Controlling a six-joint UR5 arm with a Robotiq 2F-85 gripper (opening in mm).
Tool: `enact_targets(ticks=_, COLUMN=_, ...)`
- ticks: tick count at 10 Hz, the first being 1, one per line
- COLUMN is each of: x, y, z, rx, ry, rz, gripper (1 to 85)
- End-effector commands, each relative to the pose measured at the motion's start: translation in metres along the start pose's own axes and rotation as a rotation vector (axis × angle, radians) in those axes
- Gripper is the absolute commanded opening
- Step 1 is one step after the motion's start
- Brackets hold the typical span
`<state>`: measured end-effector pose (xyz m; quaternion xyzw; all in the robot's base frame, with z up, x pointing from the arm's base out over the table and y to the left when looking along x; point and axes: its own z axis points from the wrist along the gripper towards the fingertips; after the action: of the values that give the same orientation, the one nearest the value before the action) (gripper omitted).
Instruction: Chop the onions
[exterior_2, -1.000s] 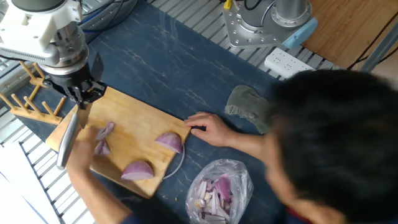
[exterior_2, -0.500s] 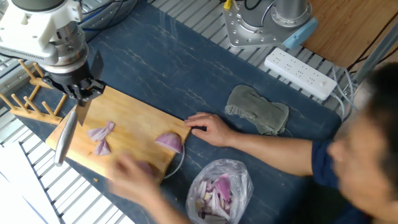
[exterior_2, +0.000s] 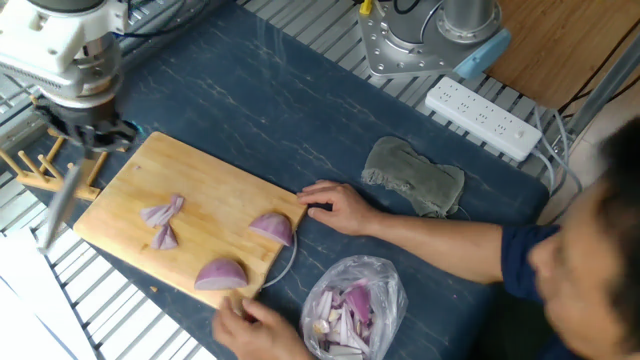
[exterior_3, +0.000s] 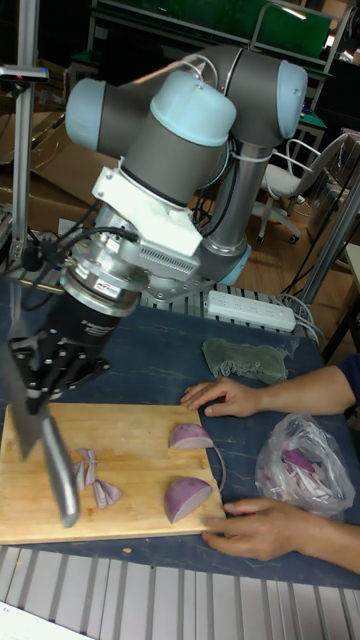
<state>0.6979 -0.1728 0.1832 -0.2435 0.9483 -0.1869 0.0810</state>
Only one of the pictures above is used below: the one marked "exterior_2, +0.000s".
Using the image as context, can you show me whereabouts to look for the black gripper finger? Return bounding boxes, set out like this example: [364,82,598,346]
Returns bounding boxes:
[69,127,99,154]
[97,119,139,151]

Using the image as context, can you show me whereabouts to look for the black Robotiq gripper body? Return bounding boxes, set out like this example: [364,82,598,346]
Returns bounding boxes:
[34,94,129,139]

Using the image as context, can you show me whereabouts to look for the steel cleaver knife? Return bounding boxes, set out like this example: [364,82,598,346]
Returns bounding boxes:
[37,144,86,254]

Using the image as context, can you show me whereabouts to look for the small purple onion wedge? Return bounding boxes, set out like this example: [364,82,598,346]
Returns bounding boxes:
[139,203,174,229]

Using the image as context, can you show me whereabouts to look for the wooden cutting board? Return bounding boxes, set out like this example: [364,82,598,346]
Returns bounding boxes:
[73,131,308,311]

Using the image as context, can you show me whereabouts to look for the grey green cloth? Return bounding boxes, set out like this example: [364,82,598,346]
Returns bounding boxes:
[360,136,466,220]

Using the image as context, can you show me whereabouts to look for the person right forearm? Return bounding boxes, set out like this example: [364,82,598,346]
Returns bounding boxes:
[372,212,506,285]

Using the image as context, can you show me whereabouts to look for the person right hand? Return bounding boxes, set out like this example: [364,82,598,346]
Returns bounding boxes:
[297,179,384,238]

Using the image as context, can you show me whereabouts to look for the person left hand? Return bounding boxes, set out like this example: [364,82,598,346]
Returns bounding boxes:
[211,295,314,360]

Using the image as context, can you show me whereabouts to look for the silver wrist coupling flange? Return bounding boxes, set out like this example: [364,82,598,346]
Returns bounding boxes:
[39,32,124,109]

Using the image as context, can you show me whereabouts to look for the wooden peg dish rack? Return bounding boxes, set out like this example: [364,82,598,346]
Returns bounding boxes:
[0,94,129,202]

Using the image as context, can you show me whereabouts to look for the silver vented wrist box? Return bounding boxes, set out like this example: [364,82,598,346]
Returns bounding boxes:
[0,52,84,99]

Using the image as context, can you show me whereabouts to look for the white paper sheet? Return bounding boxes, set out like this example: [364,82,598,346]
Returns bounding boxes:
[0,227,99,360]
[0,279,76,360]

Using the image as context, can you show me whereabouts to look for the large purple onion quarter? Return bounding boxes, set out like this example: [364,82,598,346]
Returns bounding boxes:
[193,257,249,292]

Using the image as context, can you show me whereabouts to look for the medium purple onion quarter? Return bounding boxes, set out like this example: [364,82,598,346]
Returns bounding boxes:
[248,212,295,247]

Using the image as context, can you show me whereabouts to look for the dark blue marbled mat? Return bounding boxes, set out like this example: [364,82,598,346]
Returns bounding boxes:
[9,2,551,360]

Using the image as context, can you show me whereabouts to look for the purple onion chunk in bag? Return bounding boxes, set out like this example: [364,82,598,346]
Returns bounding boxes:
[344,282,372,324]

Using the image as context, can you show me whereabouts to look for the clear plastic bag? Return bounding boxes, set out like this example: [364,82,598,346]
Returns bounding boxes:
[299,254,409,360]

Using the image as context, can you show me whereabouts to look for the white power strip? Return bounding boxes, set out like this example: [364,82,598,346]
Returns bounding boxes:
[424,75,544,163]

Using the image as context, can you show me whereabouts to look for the dark blue shirt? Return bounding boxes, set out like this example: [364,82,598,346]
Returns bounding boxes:
[500,223,584,360]

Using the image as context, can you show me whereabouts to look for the dark green trousers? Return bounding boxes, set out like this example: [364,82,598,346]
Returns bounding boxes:
[469,287,556,360]

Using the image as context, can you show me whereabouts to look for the brown wooden panel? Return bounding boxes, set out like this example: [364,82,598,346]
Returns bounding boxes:
[483,0,640,111]

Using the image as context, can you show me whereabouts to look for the aluminium profile beam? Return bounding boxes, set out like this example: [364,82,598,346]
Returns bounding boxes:
[564,32,640,139]

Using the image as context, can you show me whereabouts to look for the person head dark hair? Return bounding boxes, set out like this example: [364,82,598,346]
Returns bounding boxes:
[527,117,640,360]

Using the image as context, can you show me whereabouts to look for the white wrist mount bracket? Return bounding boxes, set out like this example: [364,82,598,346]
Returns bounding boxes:
[0,0,130,74]

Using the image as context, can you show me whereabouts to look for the metal wire hanging loop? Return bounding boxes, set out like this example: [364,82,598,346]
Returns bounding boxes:
[260,230,299,290]

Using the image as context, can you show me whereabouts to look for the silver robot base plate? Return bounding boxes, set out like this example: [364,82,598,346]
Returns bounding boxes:
[358,2,469,80]

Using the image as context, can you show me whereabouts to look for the grey power strip cable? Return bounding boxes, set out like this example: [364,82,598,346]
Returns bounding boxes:
[529,104,584,226]

